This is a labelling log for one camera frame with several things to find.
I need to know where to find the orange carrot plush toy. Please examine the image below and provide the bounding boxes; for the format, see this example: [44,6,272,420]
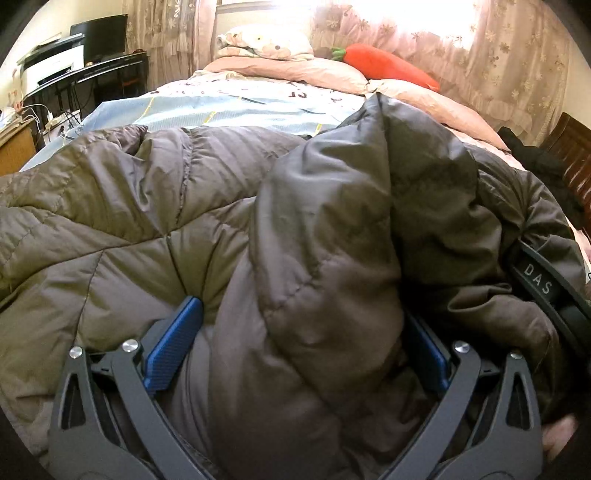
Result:
[332,43,440,92]

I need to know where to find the floral white pillow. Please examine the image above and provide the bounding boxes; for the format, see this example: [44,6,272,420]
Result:
[216,24,315,61]

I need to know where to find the wooden bedside cabinet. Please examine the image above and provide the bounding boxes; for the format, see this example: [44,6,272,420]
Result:
[0,116,44,176]

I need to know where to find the blue and pink quilt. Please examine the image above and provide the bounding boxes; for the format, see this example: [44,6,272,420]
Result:
[20,68,514,172]

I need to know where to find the person's hand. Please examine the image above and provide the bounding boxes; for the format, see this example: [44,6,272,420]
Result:
[542,415,579,461]

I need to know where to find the long pink pillow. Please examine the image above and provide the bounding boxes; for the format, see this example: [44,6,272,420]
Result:
[204,57,509,151]

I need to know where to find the floral lace curtain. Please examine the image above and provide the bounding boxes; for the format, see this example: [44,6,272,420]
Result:
[123,1,570,144]

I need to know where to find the dark wooden headboard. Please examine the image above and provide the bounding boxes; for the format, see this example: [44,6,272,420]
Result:
[541,112,591,236]

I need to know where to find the black desk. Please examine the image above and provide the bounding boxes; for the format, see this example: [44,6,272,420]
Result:
[23,51,149,123]

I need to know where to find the white printer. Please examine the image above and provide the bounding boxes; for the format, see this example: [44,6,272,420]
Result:
[17,33,85,95]

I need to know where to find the black monitor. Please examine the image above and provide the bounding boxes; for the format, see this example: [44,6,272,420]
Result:
[69,14,128,64]

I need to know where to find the black garment by headboard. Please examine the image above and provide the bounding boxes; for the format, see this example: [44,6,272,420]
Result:
[498,127,585,230]

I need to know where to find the dark brown puffer jacket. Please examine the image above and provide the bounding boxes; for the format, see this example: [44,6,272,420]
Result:
[1,95,585,479]

